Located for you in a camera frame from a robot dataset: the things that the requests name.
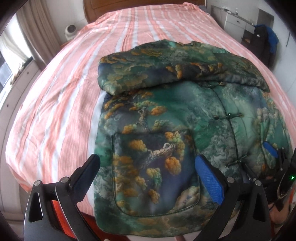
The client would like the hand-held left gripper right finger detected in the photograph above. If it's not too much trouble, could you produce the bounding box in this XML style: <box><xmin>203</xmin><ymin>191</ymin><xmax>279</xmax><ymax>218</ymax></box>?
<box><xmin>192</xmin><ymin>154</ymin><xmax>271</xmax><ymax>241</ymax></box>

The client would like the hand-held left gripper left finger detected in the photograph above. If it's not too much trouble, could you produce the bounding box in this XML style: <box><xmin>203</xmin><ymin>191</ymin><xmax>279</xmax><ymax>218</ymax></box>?
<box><xmin>24</xmin><ymin>153</ymin><xmax>101</xmax><ymax>241</ymax></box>

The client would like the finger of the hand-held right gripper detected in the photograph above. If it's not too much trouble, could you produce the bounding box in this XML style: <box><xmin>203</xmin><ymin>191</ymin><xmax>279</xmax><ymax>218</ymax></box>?
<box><xmin>242</xmin><ymin>162</ymin><xmax>278</xmax><ymax>184</ymax></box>
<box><xmin>263</xmin><ymin>141</ymin><xmax>289</xmax><ymax>171</ymax></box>

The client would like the green landscape print jacket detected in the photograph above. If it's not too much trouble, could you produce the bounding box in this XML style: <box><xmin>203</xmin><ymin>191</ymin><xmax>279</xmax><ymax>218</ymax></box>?
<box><xmin>92</xmin><ymin>39</ymin><xmax>293</xmax><ymax>237</ymax></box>

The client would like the pink striped bedspread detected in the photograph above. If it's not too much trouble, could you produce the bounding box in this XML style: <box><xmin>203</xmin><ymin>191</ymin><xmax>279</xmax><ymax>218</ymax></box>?
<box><xmin>5</xmin><ymin>2</ymin><xmax>295</xmax><ymax>241</ymax></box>

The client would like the white window seat cabinet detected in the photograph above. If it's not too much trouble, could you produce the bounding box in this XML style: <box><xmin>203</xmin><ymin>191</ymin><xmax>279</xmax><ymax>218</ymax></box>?
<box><xmin>0</xmin><ymin>61</ymin><xmax>48</xmax><ymax>218</ymax></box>

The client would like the white wardrobe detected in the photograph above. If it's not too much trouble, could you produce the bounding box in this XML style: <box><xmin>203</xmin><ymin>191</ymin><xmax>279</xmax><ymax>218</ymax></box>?
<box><xmin>274</xmin><ymin>14</ymin><xmax>296</xmax><ymax>77</ymax></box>

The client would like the black jacket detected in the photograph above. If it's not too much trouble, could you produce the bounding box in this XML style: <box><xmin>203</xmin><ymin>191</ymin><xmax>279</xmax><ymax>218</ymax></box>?
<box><xmin>253</xmin><ymin>25</ymin><xmax>278</xmax><ymax>68</ymax></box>

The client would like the blue garment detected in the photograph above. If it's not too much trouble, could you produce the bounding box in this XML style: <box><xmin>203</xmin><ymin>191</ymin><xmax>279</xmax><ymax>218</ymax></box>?
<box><xmin>265</xmin><ymin>25</ymin><xmax>279</xmax><ymax>48</ymax></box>

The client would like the patterned cushion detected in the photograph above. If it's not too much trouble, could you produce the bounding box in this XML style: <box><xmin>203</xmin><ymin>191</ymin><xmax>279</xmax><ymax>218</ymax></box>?
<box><xmin>10</xmin><ymin>64</ymin><xmax>27</xmax><ymax>85</ymax></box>

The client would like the white desk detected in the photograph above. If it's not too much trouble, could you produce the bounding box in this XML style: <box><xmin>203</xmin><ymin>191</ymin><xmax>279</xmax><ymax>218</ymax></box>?
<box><xmin>211</xmin><ymin>5</ymin><xmax>256</xmax><ymax>35</ymax></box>

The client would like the window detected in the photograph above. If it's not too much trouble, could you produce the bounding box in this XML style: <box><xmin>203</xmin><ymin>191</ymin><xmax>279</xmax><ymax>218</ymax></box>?
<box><xmin>0</xmin><ymin>35</ymin><xmax>34</xmax><ymax>93</ymax></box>

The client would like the white round fan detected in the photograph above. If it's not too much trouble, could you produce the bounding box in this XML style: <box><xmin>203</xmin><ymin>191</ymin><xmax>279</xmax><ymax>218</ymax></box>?
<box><xmin>64</xmin><ymin>24</ymin><xmax>77</xmax><ymax>40</ymax></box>

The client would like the brown curtain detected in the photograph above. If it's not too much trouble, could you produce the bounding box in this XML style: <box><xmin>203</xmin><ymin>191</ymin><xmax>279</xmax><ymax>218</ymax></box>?
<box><xmin>17</xmin><ymin>0</ymin><xmax>61</xmax><ymax>70</ymax></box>

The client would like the wooden headboard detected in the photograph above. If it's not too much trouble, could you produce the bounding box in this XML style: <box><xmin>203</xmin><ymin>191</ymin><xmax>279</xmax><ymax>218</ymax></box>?
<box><xmin>83</xmin><ymin>0</ymin><xmax>207</xmax><ymax>24</ymax></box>

